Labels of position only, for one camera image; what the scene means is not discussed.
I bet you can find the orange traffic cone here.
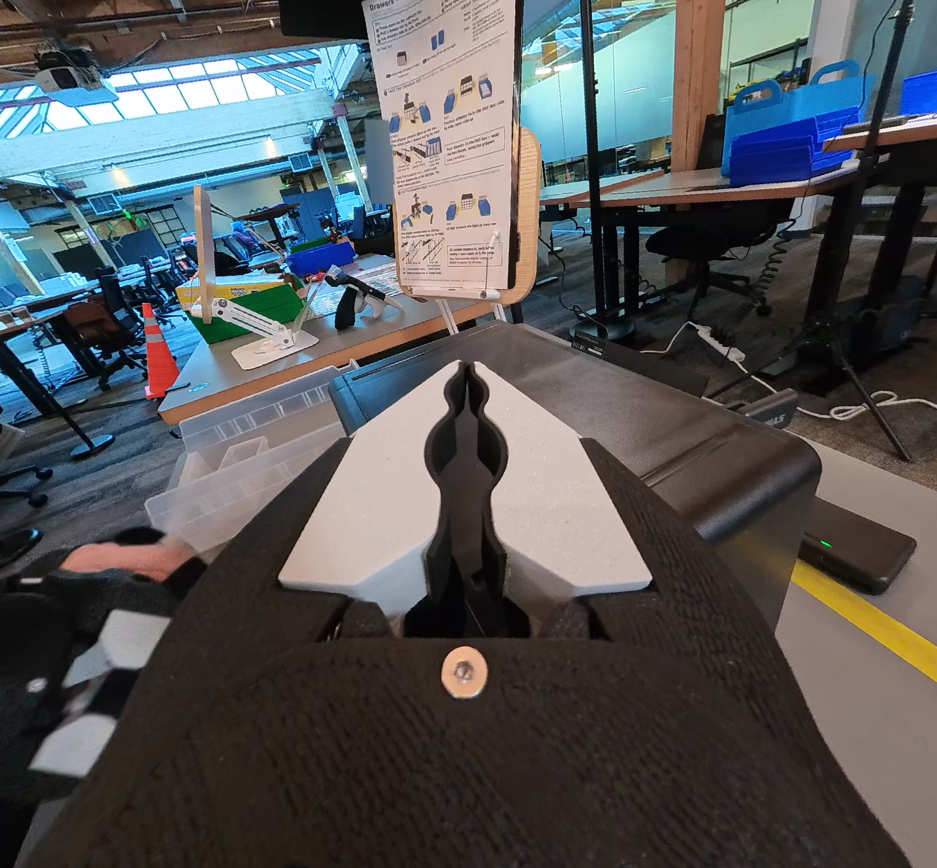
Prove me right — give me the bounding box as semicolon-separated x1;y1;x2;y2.
141;302;181;401

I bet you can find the black coiled cable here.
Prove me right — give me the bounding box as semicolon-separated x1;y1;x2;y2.
731;230;789;322

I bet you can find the yellow box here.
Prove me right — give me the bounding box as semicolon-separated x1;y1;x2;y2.
176;275;294;313

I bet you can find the black phone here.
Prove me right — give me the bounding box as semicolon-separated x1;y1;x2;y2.
796;498;918;596

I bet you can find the white cable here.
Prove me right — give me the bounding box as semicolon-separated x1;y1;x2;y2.
794;388;937;424

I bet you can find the yellow tape strip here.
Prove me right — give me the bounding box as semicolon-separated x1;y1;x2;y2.
792;561;937;686

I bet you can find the green box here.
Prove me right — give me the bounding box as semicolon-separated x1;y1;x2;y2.
186;286;308;346

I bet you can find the black drawer cabinet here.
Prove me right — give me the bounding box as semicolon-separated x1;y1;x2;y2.
328;321;822;631

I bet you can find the white power strip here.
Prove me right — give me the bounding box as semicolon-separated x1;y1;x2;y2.
690;322;747;364

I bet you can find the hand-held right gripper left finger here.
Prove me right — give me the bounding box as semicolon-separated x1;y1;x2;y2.
278;361;478;617

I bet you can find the grey neighbouring table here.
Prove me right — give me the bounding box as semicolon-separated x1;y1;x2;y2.
158;253;506;426

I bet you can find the black pole with base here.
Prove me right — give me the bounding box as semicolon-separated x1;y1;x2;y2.
570;0;635;343

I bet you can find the wooden-edged desk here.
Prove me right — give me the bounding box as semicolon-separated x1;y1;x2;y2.
821;114;937;371
540;161;861;323

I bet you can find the white hinged board stand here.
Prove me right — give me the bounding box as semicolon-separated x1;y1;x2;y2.
192;184;320;372

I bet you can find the black office chair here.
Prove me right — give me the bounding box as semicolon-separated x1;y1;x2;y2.
644;219;793;318
57;266;149;392

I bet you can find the spare hand-held gripper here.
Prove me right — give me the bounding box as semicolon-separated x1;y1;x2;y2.
324;264;404;332

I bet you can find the white instruction sheet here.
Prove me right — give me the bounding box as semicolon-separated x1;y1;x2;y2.
362;0;525;303

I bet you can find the clear small drawer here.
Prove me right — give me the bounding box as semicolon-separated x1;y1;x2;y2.
214;435;273;480

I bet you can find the blue bin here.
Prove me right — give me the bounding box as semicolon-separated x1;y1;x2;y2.
899;70;937;117
285;239;357;279

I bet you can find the ceiling projector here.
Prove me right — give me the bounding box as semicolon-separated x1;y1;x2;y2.
34;41;120;106

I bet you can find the clear plastic bin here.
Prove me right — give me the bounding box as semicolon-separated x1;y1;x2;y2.
144;362;354;556

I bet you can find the stack of blue bins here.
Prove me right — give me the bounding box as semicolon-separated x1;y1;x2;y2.
720;59;876;189

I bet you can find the black tripod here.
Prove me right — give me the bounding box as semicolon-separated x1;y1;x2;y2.
701;0;937;464

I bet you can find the person's left hand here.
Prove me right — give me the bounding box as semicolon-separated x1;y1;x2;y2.
61;541;197;585

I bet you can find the wooden pillar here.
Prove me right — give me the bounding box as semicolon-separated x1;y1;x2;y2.
671;0;733;174

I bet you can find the wooden sheet stand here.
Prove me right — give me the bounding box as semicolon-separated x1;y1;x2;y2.
406;123;543;336

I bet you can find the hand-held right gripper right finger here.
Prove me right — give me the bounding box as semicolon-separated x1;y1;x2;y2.
470;361;653;617

